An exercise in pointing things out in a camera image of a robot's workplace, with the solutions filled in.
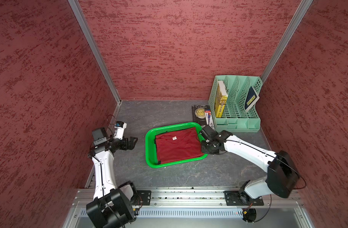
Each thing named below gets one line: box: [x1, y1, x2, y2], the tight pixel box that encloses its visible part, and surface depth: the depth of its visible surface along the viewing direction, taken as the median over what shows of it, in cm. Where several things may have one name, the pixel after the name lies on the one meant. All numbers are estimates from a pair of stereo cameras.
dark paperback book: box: [191, 104, 211, 126], surface depth 112 cm
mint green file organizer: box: [208, 75, 263, 133], surface depth 105 cm
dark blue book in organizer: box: [244, 85, 260, 113], surface depth 106 cm
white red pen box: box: [204, 109, 215, 131], surface depth 108 cm
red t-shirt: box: [155, 127, 204, 164], surface depth 91 cm
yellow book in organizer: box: [214, 80, 229, 118], surface depth 95 cm
